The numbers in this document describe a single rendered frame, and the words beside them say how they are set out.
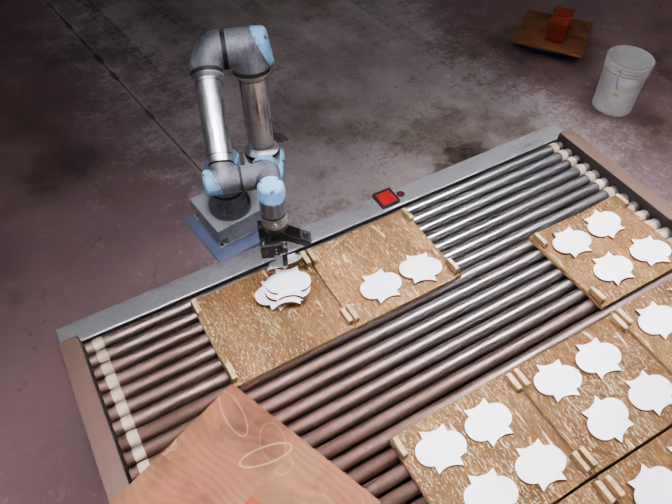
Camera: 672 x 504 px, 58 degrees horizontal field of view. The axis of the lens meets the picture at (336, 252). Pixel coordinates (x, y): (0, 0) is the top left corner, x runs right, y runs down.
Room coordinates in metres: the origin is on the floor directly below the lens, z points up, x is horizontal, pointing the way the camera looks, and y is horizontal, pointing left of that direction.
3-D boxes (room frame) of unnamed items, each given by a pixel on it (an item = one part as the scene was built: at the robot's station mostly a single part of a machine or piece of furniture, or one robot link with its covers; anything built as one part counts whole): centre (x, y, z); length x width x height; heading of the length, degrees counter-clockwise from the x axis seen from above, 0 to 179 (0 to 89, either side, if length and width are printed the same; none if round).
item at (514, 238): (1.21, -0.22, 0.90); 1.95 x 0.05 x 0.05; 120
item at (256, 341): (1.10, 0.20, 0.93); 0.41 x 0.35 x 0.02; 120
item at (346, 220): (1.53, -0.04, 0.89); 2.08 x 0.08 x 0.06; 120
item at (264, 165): (1.31, 0.22, 1.33); 0.11 x 0.11 x 0.08; 11
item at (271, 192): (1.22, 0.18, 1.33); 0.09 x 0.08 x 0.11; 11
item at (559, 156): (1.43, -0.10, 0.90); 1.95 x 0.05 x 0.05; 120
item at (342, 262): (1.30, -0.15, 0.93); 0.41 x 0.35 x 0.02; 120
